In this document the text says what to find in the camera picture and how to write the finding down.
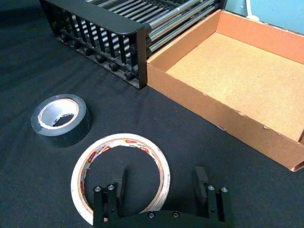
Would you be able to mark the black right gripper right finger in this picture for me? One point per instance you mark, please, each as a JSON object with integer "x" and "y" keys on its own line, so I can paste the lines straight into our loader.
{"x": 209, "y": 202}

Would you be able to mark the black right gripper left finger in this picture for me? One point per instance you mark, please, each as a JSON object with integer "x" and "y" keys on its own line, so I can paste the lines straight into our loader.
{"x": 108, "y": 202}

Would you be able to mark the black rack with steel bars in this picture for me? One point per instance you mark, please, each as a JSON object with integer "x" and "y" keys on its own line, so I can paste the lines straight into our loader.
{"x": 123, "y": 28}

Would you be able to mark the shallow brown cardboard tray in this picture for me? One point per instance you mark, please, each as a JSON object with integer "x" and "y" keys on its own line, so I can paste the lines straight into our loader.
{"x": 232, "y": 88}

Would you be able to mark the white tape roll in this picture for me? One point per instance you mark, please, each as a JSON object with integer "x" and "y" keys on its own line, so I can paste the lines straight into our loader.
{"x": 120, "y": 178}

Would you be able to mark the silver tape roll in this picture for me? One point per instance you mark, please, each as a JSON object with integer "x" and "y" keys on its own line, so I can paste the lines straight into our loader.
{"x": 61, "y": 120}

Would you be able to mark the black table cloth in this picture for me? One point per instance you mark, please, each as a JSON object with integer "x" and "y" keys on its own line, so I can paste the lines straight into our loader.
{"x": 47, "y": 178}

